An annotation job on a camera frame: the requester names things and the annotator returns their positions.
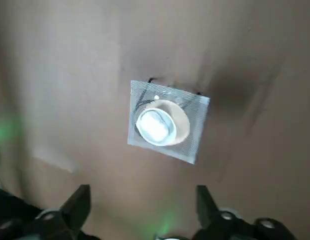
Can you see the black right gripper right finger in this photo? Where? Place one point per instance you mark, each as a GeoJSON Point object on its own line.
{"type": "Point", "coordinates": [210, 215]}

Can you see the white ceramic crucible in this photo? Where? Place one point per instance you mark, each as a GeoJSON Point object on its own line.
{"type": "Point", "coordinates": [173, 132]}

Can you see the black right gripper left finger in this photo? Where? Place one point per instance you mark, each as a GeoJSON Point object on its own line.
{"type": "Point", "coordinates": [70, 215]}

